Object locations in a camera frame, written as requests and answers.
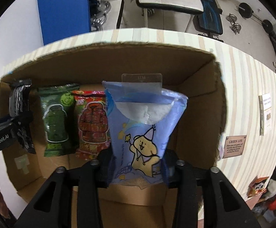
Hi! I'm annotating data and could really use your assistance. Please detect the blue cartoon tissue packet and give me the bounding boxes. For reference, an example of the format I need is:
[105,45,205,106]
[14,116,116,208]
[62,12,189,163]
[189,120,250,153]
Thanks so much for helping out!
[102,74,189,190]

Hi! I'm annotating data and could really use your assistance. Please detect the pile of chrome dumbbells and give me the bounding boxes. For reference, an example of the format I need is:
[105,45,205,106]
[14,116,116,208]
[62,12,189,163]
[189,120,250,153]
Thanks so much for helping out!
[90,0,111,32]

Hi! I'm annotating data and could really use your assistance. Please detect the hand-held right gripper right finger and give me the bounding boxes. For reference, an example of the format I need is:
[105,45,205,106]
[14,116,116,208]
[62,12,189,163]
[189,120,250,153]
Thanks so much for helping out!
[162,149,262,228]

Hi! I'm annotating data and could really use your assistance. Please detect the brown label card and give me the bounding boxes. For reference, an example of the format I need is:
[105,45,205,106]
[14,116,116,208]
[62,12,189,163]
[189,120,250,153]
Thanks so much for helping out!
[222,135,247,159]

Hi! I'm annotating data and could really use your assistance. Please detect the green jacket print packet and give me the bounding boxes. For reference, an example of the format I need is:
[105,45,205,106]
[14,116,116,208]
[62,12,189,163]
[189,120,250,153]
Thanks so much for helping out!
[38,84,80,157]

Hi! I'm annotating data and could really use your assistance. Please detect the small chrome dumbbell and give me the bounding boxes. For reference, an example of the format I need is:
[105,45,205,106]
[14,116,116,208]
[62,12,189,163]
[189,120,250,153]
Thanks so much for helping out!
[226,14,243,35]

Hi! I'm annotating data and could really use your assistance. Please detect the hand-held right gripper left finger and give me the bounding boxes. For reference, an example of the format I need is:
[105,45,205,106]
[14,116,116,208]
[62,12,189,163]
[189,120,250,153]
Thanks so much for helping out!
[13,148,114,228]

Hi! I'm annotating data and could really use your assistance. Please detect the blue folded mat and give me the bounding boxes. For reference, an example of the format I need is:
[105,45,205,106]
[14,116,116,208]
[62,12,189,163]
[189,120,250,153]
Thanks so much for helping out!
[37,0,92,46]

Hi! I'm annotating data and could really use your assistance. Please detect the orange panda print packet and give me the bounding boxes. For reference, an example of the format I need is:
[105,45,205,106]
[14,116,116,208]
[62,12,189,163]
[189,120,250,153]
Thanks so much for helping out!
[247,176,270,198]

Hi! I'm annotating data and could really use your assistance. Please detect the black barbell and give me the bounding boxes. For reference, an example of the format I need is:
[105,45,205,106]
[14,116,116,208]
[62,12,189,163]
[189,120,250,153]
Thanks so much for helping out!
[238,2,275,33]

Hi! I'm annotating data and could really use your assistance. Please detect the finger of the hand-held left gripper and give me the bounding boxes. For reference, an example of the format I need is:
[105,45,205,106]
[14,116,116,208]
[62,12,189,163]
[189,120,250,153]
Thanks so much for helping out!
[9,111,33,130]

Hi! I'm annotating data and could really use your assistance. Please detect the white paper label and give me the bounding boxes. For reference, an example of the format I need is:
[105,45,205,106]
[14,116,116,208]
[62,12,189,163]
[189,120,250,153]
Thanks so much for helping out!
[258,92,274,136]

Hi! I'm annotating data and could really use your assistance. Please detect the red jacket print packet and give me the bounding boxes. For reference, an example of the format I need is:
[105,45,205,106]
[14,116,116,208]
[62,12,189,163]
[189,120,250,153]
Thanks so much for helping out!
[72,90,111,161]

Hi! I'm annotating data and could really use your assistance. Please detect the brown cardboard box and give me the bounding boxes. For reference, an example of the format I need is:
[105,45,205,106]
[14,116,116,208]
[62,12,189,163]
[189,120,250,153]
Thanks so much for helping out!
[0,41,227,228]

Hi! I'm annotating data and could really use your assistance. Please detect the black weight bench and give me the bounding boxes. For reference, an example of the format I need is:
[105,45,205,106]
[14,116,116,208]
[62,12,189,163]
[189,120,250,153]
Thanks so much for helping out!
[192,0,224,36]

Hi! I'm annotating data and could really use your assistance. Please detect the black packet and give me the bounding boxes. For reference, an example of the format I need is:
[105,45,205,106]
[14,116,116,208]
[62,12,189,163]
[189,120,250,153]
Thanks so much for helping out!
[9,78,36,154]

